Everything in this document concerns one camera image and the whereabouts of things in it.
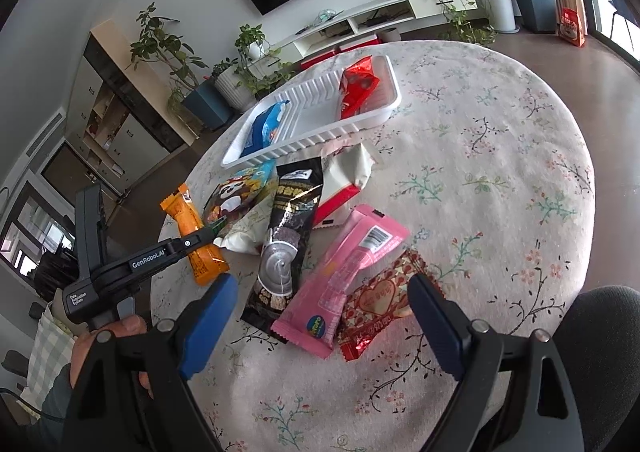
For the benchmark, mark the panda print snack packet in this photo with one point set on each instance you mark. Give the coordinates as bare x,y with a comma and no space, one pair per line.
235,192

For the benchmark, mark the orange snack packet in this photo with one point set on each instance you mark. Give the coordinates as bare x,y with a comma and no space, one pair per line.
182,212

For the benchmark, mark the black snack packet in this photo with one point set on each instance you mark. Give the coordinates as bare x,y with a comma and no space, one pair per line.
287,232

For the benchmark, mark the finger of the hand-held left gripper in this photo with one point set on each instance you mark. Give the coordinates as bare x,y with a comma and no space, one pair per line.
197,238

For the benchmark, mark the white ribbed plastic tray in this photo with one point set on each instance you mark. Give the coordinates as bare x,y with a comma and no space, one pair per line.
310,117

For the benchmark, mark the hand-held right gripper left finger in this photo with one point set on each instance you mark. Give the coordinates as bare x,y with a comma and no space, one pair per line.
210,327

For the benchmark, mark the tall plant in blue pot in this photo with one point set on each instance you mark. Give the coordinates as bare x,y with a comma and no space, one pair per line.
207,105

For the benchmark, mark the checked cloth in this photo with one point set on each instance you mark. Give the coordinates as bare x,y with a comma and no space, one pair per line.
45,347

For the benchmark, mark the person's left forearm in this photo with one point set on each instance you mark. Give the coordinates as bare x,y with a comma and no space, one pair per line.
52,402

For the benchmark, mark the trailing green plant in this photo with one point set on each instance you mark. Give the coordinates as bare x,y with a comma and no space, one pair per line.
467,32

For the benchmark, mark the white and red snack packet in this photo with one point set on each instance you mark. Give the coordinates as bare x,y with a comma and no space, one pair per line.
350,167

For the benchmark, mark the blue snack packet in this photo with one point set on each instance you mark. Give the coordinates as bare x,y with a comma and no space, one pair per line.
267,125

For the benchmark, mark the dark chair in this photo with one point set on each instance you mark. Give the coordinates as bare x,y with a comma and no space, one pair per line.
55,272

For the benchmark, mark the wooden glass-door cabinet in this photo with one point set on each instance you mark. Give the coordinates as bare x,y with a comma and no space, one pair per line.
125,97

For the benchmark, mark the teal ornament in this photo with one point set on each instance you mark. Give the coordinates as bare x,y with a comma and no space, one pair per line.
327,15

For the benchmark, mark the plant in white ribbed pot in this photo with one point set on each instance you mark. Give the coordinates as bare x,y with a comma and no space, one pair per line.
232,90

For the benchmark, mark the small brown pot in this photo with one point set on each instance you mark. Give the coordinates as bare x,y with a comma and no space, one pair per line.
389,35

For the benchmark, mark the person's left hand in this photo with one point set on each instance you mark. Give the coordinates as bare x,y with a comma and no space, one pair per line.
122,324

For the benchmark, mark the red heart print snack packet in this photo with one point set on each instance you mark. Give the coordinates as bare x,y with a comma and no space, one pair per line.
380,302

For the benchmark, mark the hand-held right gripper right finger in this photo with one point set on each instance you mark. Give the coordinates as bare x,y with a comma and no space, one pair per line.
436,327

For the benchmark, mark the red storage box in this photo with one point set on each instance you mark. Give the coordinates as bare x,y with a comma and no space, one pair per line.
360,43
317,60

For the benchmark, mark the red paper bag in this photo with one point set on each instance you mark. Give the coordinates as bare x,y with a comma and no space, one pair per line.
572,27

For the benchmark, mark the black padded chair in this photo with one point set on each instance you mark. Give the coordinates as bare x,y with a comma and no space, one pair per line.
600,357

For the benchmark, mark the white television stand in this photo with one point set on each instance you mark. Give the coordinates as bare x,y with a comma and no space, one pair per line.
390,12

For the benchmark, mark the pink snack packet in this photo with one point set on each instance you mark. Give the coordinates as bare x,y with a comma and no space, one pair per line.
340,272

